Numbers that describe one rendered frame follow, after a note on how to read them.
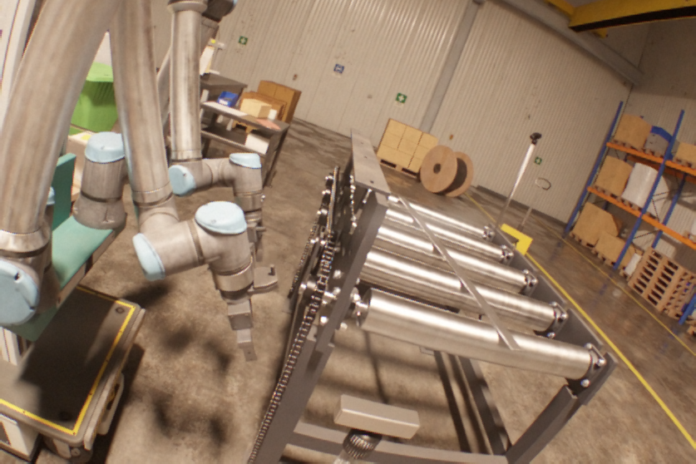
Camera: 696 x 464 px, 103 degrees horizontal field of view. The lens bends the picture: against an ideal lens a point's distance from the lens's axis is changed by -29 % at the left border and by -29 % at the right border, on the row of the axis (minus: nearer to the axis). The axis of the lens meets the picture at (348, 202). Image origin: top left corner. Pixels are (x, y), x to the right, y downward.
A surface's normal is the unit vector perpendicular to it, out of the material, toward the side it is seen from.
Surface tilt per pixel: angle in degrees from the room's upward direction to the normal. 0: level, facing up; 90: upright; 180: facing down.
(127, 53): 94
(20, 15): 90
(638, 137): 90
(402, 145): 90
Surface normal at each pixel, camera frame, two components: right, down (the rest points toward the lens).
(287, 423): 0.00, 0.29
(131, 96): 0.32, 0.46
